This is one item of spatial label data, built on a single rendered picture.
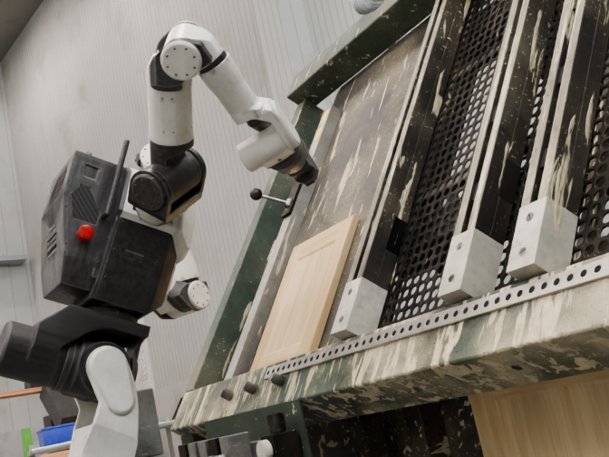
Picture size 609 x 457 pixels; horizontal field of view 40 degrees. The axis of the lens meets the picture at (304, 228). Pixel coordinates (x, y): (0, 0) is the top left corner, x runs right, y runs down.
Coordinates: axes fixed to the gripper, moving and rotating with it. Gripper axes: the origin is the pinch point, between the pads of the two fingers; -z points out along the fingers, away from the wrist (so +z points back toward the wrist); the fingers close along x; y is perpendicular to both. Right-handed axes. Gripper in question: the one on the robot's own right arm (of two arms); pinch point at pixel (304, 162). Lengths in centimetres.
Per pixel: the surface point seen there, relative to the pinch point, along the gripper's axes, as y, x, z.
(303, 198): 15, 8, -52
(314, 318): 18.1, -31.2, -8.6
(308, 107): 5, 45, -90
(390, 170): -15.8, -11.4, -4.4
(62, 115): 352, 431, -671
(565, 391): -25, -70, 26
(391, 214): -11.6, -21.7, 2.3
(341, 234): 4.6, -14.7, -20.3
